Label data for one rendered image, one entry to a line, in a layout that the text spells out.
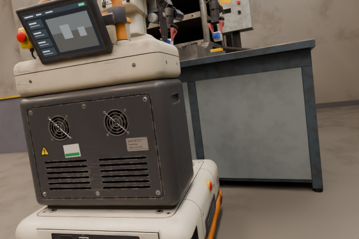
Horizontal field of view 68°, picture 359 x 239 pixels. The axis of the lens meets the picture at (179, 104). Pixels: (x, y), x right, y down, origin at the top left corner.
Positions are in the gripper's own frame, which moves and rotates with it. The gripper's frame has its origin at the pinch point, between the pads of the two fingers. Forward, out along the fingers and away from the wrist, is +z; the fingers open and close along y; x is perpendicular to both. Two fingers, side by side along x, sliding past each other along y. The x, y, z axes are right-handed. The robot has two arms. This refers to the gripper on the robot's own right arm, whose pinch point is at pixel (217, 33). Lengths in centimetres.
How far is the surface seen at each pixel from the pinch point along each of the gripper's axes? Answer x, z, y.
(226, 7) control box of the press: -72, -35, 6
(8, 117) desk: -81, 40, 330
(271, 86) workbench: 14.8, 36.6, -29.9
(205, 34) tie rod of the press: -60, -13, 25
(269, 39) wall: -294, -30, -13
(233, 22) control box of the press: -73, -21, 2
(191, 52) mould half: 13.8, 10.4, 13.6
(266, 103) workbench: 15, 46, -26
